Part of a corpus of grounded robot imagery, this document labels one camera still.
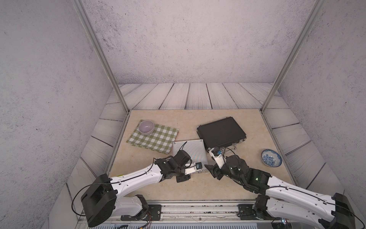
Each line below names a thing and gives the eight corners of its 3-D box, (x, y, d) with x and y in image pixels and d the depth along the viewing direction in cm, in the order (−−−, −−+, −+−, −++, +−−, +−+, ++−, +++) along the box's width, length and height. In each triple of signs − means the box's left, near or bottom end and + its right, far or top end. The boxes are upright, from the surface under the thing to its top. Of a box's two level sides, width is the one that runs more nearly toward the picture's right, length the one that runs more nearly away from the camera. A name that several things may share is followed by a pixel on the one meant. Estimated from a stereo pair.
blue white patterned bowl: (258, 160, 94) (261, 156, 90) (263, 150, 99) (266, 146, 95) (275, 170, 90) (279, 167, 86) (280, 159, 94) (284, 156, 91)
